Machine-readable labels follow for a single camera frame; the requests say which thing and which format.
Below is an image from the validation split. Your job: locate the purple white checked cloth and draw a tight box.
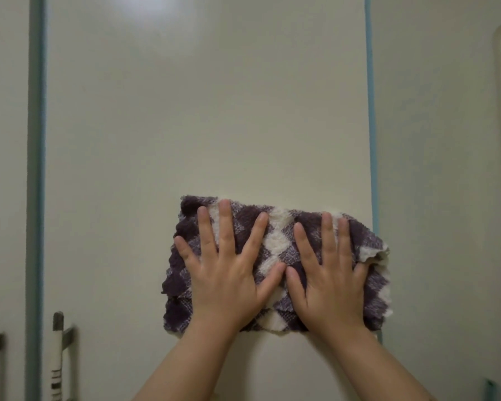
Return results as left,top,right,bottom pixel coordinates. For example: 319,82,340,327
161,195,393,335

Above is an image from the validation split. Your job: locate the person's left hand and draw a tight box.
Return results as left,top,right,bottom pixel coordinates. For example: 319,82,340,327
173,199,287,333

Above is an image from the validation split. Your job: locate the white cabinet door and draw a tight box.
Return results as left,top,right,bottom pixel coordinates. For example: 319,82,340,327
371,0,501,401
0,0,31,401
43,0,375,401

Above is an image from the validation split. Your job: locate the person's right forearm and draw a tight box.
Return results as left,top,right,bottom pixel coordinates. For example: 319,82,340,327
316,326,438,401

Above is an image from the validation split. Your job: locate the person's right hand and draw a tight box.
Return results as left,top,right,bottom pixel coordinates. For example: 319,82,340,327
285,211,370,335

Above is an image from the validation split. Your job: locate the person's left forearm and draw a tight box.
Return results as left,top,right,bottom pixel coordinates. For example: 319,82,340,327
131,323,245,401

